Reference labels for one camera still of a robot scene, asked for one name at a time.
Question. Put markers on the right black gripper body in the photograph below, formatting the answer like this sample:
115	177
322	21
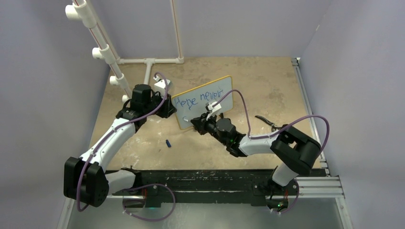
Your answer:
210	125

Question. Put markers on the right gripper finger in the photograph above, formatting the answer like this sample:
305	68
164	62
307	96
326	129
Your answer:
204	117
198	125

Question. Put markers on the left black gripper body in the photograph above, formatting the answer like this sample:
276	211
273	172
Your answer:
156	100

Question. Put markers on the yellow framed whiteboard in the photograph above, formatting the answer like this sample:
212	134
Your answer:
191	103

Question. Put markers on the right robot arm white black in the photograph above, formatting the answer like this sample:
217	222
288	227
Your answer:
296	150

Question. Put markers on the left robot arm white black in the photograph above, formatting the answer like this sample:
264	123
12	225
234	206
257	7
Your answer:
85	178

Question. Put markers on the black pliers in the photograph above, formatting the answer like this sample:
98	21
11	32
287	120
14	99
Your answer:
274	127

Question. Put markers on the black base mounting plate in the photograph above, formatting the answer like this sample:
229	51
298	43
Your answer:
227	186

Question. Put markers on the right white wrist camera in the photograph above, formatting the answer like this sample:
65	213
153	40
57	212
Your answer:
213	109

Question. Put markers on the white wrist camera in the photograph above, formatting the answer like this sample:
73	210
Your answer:
160	86
213	109

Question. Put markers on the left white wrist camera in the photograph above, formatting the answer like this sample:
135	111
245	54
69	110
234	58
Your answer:
160	86

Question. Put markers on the white PVC pipe frame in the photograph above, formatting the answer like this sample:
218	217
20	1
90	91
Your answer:
83	11

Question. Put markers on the aluminium rail frame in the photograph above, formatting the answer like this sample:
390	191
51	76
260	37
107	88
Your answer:
319	185

